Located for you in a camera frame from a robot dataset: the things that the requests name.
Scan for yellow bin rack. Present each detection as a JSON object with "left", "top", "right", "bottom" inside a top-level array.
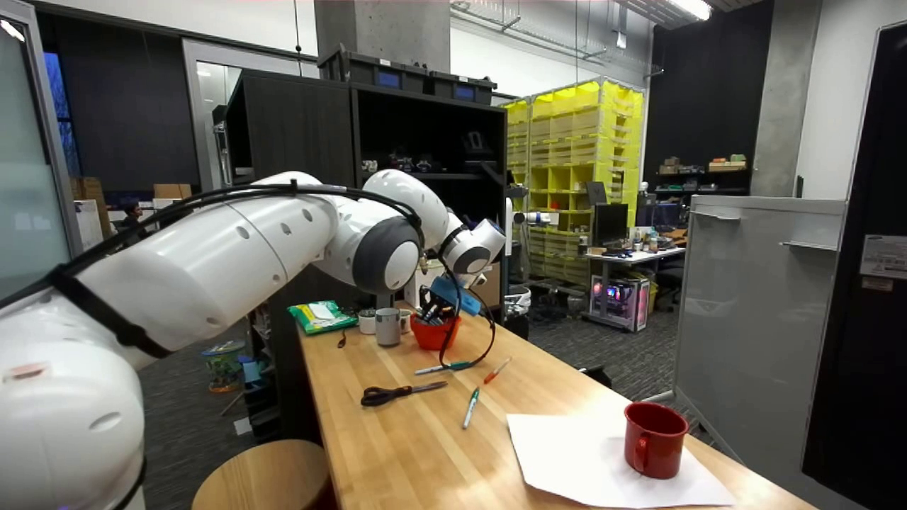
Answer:
[{"left": 504, "top": 78, "right": 650, "bottom": 286}]

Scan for green wipes packet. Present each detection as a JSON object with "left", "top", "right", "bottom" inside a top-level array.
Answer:
[{"left": 287, "top": 297, "right": 359, "bottom": 337}]

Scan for grey metal cup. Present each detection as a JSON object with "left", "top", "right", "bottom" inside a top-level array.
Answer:
[{"left": 373, "top": 307, "right": 406, "bottom": 350}]

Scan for white paper sheet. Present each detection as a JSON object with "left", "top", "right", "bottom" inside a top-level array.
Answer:
[{"left": 504, "top": 401, "right": 736, "bottom": 507}]

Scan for black door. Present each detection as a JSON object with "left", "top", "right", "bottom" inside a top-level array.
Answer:
[{"left": 803, "top": 17, "right": 907, "bottom": 510}]

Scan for grey trash bin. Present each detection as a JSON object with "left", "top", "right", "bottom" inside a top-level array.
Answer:
[{"left": 501, "top": 280, "right": 535, "bottom": 324}]

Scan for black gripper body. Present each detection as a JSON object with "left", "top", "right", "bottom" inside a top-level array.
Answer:
[{"left": 416, "top": 283, "right": 458, "bottom": 320}]

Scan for white vertical pole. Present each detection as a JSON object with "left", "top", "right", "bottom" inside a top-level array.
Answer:
[{"left": 498, "top": 182, "right": 532, "bottom": 286}]

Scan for cardboard box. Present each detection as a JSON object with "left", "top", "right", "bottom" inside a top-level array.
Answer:
[{"left": 468, "top": 260, "right": 504, "bottom": 313}]

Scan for grey metal cabinet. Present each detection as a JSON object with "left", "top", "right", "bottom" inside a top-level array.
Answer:
[{"left": 675, "top": 192, "right": 850, "bottom": 484}]

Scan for orange bowl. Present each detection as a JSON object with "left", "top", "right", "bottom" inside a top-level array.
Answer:
[{"left": 409, "top": 310, "right": 464, "bottom": 354}]

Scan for glass partition panel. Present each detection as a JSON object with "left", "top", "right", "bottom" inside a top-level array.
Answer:
[{"left": 0, "top": 5, "right": 84, "bottom": 307}]

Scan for black computer monitor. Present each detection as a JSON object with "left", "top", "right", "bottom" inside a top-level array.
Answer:
[{"left": 590, "top": 199, "right": 633, "bottom": 249}]

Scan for background office desk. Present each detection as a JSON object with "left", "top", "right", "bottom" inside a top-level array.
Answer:
[{"left": 583, "top": 241, "right": 689, "bottom": 286}]

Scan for white door sign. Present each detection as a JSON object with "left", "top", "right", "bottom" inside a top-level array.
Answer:
[{"left": 858, "top": 233, "right": 907, "bottom": 280}]

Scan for black scissors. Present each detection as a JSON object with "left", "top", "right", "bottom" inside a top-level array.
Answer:
[{"left": 358, "top": 378, "right": 451, "bottom": 408}]

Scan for white pen green cap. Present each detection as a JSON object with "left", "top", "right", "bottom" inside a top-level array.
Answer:
[{"left": 410, "top": 357, "right": 471, "bottom": 378}]

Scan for red mug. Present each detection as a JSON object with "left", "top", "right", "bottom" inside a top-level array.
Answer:
[{"left": 621, "top": 396, "right": 692, "bottom": 479}]

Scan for black shelf unit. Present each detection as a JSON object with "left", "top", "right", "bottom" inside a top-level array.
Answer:
[{"left": 223, "top": 48, "right": 509, "bottom": 320}]

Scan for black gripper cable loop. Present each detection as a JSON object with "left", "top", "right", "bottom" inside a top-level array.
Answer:
[{"left": 434, "top": 272, "right": 501, "bottom": 372}]

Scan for round wooden stool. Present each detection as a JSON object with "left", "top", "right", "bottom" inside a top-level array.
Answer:
[{"left": 191, "top": 437, "right": 334, "bottom": 510}]

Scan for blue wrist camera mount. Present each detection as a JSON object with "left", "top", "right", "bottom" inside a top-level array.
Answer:
[{"left": 431, "top": 276, "right": 485, "bottom": 318}]

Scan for ceiling light strip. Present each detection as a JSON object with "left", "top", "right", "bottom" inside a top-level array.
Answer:
[{"left": 667, "top": 0, "right": 713, "bottom": 22}]

